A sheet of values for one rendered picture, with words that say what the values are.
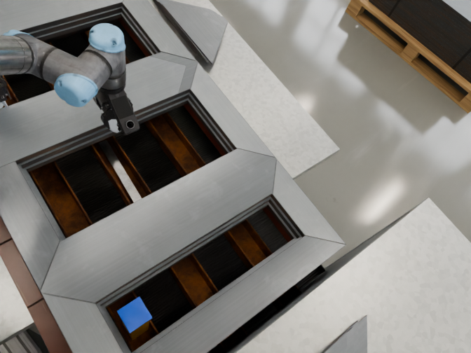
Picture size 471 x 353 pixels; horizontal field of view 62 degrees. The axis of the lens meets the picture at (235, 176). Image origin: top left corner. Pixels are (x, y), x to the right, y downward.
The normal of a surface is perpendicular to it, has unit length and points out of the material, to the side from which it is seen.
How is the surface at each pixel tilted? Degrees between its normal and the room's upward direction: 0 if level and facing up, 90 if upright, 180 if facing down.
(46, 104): 0
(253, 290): 0
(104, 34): 0
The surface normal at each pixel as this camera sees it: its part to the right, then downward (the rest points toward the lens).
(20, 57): 0.99, 0.10
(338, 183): 0.21, -0.47
